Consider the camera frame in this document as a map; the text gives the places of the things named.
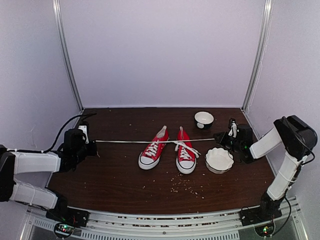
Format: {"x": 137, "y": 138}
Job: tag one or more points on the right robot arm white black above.
{"x": 293, "y": 135}

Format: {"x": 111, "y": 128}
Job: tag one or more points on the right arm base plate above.
{"x": 253, "y": 216}

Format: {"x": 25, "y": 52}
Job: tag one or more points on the aluminium front rail frame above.
{"x": 219, "y": 225}

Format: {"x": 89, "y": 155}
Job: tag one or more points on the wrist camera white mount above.
{"x": 233, "y": 128}
{"x": 84, "y": 128}

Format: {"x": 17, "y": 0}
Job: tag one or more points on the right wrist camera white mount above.
{"x": 233, "y": 128}

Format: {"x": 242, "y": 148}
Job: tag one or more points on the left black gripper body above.
{"x": 80, "y": 153}

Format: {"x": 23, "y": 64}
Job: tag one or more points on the aluminium corner post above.
{"x": 66, "y": 57}
{"x": 261, "y": 47}

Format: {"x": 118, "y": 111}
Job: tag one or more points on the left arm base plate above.
{"x": 73, "y": 217}

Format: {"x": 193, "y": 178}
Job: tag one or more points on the right aluminium corner post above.
{"x": 261, "y": 47}

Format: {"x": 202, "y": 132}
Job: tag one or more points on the red canvas sneaker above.
{"x": 186, "y": 155}
{"x": 151, "y": 155}

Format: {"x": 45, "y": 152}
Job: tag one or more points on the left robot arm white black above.
{"x": 75, "y": 148}

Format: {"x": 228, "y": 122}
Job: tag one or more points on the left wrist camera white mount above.
{"x": 84, "y": 128}

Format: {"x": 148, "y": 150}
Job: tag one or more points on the white scalloped ceramic bowl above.
{"x": 218, "y": 160}

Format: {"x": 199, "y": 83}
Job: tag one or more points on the black bowl white inside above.
{"x": 203, "y": 120}

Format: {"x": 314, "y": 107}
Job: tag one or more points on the left aluminium corner post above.
{"x": 66, "y": 57}

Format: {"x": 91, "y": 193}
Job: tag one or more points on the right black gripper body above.
{"x": 236, "y": 146}

